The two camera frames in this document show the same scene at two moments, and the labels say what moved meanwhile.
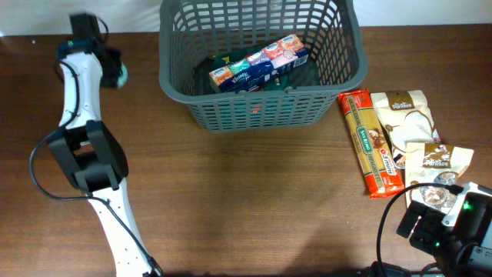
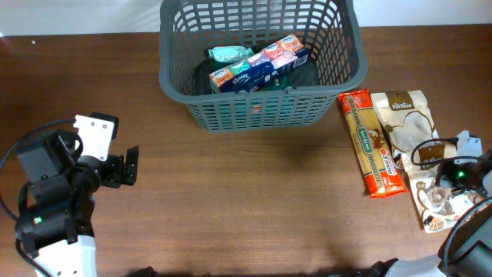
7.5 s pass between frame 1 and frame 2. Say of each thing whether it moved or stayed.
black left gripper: moved
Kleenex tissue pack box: stayed
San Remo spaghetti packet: stayed
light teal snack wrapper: moved
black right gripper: moved
